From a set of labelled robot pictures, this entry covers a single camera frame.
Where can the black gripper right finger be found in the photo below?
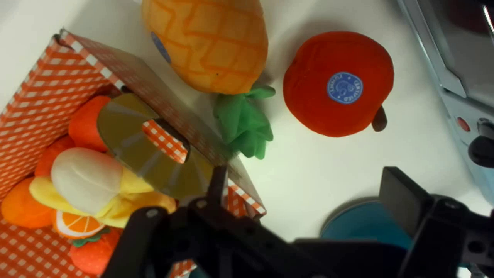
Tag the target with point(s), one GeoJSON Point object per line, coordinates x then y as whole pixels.
{"type": "Point", "coordinates": [404, 194]}

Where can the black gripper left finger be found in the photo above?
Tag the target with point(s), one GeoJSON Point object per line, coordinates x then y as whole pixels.
{"type": "Point", "coordinates": [218, 185]}

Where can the orange checkered basket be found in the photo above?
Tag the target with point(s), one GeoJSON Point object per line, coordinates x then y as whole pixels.
{"type": "Point", "coordinates": [31, 102]}

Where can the teal bowl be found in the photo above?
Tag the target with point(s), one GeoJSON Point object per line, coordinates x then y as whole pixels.
{"type": "Point", "coordinates": [360, 224]}

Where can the olive round slice toy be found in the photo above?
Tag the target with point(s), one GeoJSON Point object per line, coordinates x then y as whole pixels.
{"type": "Point", "coordinates": [129, 139]}

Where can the light blue toaster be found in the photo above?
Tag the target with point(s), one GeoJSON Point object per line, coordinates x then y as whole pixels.
{"type": "Point", "coordinates": [453, 86]}

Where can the white yellow banana toy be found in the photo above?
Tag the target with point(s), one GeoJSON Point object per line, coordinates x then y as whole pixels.
{"type": "Point", "coordinates": [85, 177]}

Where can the orange plush pineapple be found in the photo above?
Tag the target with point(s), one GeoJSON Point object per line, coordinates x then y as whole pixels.
{"type": "Point", "coordinates": [211, 46]}

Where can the orange plush fruit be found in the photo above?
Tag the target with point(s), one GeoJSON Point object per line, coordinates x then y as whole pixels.
{"type": "Point", "coordinates": [48, 156]}
{"type": "Point", "coordinates": [24, 205]}
{"type": "Point", "coordinates": [85, 125]}

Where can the orange slice toy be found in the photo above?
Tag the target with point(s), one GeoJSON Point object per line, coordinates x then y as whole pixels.
{"type": "Point", "coordinates": [78, 224]}

